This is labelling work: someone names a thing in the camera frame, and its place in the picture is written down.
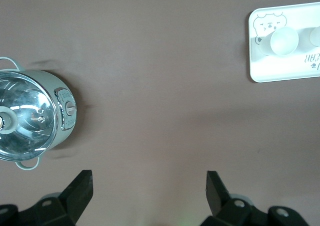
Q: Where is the grey pot with glass lid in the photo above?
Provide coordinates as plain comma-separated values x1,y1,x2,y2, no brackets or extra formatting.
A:
0,57,78,171

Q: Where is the beige bear print tray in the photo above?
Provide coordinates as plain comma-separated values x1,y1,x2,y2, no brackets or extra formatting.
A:
248,2,320,83

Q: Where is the white plastic cup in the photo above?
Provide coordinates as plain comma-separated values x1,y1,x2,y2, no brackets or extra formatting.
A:
301,25,320,48
258,27,300,57

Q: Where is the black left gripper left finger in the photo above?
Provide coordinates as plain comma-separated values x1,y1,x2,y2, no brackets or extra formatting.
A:
18,169,94,226

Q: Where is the brown table cover mat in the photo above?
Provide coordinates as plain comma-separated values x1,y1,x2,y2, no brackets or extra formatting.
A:
0,0,320,226

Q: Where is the glass pot lid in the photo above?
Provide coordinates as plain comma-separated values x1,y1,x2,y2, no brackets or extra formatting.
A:
0,70,59,161

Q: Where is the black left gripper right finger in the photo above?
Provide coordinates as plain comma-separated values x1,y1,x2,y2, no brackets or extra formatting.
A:
202,170,270,226

